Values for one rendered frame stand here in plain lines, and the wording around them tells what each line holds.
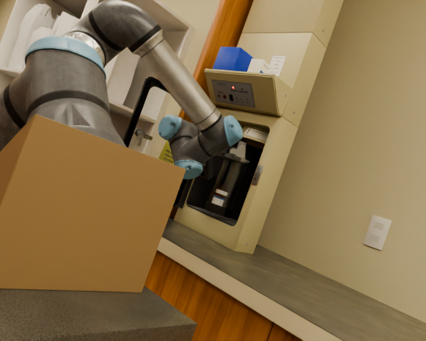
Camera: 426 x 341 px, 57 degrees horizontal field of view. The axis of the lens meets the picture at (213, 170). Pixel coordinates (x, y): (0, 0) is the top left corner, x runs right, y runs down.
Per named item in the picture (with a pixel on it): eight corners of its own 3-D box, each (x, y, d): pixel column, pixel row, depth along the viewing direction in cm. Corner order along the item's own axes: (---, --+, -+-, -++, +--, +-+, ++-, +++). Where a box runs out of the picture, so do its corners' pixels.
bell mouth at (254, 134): (252, 147, 159) (256, 134, 159) (288, 155, 147) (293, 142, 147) (225, 132, 146) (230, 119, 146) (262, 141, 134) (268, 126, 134)
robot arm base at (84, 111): (72, 123, 44) (67, 62, 49) (-16, 180, 49) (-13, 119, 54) (153, 170, 56) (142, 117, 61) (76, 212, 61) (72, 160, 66)
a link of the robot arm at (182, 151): (203, 157, 105) (193, 125, 110) (171, 176, 110) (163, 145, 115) (218, 166, 111) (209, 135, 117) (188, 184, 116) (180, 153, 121)
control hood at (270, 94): (214, 105, 152) (223, 80, 152) (282, 116, 130) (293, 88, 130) (195, 93, 143) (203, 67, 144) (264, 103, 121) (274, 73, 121)
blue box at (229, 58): (228, 80, 149) (236, 59, 149) (248, 82, 142) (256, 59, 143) (211, 69, 142) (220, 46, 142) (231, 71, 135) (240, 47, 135)
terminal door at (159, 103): (176, 208, 148) (212, 109, 149) (105, 188, 128) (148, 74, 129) (175, 207, 149) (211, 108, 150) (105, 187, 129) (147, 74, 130)
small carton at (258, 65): (252, 80, 137) (257, 64, 138) (264, 82, 135) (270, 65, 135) (245, 74, 133) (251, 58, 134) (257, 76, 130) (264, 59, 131)
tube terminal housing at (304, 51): (214, 229, 169) (274, 61, 171) (274, 258, 147) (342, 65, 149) (172, 220, 151) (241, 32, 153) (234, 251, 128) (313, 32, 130)
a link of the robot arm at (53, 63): (61, 75, 51) (57, 9, 57) (1, 128, 56) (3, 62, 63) (128, 114, 60) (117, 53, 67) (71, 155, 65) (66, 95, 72)
